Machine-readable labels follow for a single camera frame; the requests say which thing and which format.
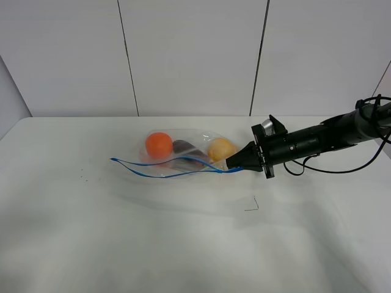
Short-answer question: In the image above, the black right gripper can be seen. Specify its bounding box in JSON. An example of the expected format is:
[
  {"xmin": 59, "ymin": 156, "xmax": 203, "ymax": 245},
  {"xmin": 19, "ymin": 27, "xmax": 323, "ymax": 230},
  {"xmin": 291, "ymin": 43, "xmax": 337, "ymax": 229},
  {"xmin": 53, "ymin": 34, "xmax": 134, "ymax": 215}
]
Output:
[{"xmin": 225, "ymin": 115, "xmax": 288, "ymax": 179}]

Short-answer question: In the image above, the clear zip bag blue zipper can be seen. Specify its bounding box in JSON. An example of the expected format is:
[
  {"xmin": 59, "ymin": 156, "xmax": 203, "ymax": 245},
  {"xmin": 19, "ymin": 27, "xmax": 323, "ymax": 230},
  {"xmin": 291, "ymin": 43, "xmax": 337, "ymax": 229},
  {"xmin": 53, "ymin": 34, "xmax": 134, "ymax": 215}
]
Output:
[{"xmin": 109, "ymin": 128, "xmax": 245, "ymax": 181}]

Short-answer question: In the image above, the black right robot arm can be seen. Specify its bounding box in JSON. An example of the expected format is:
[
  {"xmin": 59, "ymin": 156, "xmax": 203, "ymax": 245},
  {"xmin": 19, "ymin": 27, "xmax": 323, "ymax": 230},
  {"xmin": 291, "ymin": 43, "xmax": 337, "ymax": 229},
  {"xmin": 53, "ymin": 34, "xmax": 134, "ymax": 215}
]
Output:
[{"xmin": 225, "ymin": 95, "xmax": 390, "ymax": 178}]

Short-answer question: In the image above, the purple eggplant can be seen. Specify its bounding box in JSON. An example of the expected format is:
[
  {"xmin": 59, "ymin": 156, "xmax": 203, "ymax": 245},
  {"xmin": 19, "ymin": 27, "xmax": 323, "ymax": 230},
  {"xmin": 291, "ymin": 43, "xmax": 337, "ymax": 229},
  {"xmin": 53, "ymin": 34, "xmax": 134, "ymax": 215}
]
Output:
[{"xmin": 173, "ymin": 140, "xmax": 211, "ymax": 163}]

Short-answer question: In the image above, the orange fruit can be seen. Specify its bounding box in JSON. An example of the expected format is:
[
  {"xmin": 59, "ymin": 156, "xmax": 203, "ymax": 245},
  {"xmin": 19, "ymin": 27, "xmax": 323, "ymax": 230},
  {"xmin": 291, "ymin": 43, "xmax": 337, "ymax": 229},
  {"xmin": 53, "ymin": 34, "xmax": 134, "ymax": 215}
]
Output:
[{"xmin": 145, "ymin": 132, "xmax": 173, "ymax": 159}]

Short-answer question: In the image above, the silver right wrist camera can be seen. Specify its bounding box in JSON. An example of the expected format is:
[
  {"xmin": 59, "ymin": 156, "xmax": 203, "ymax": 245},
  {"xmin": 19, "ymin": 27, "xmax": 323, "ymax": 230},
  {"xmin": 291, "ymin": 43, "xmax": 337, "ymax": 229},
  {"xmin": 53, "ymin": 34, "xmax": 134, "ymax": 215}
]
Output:
[{"xmin": 261, "ymin": 119, "xmax": 275, "ymax": 136}]

